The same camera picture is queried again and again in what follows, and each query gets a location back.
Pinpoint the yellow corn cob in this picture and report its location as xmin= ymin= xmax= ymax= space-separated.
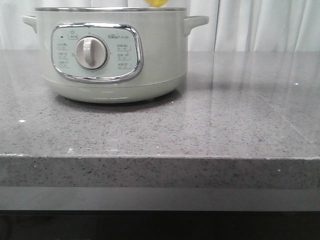
xmin=145 ymin=0 xmax=169 ymax=8

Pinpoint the pale green electric pot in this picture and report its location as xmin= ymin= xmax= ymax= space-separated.
xmin=22 ymin=7 xmax=209 ymax=104

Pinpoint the white curtain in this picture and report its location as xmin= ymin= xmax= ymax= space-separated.
xmin=0 ymin=0 xmax=320 ymax=52

